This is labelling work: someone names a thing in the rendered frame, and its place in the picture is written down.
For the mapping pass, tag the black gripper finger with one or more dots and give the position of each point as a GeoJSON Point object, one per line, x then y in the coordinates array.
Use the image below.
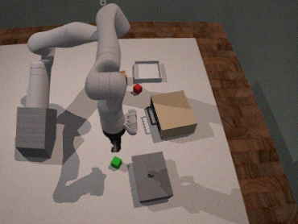
{"type": "Point", "coordinates": [116, 147]}

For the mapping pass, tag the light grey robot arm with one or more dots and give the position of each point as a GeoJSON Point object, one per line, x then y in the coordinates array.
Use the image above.
{"type": "Point", "coordinates": [103, 82]}

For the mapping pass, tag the red block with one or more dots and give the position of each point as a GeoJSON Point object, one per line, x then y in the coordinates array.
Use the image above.
{"type": "Point", "coordinates": [137, 89]}

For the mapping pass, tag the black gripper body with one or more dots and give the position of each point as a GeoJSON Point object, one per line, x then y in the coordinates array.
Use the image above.
{"type": "Point", "coordinates": [115, 137]}

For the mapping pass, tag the green block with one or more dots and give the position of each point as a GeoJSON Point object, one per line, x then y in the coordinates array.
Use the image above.
{"type": "Point", "coordinates": [116, 162]}

